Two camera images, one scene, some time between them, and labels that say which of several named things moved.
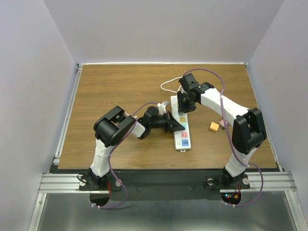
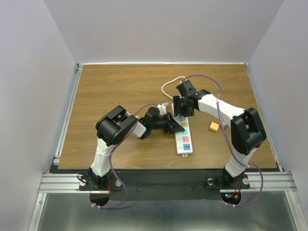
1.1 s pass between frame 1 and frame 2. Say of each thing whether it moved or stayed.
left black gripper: stayed
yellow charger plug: stayed
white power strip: moved
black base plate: stayed
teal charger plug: moved
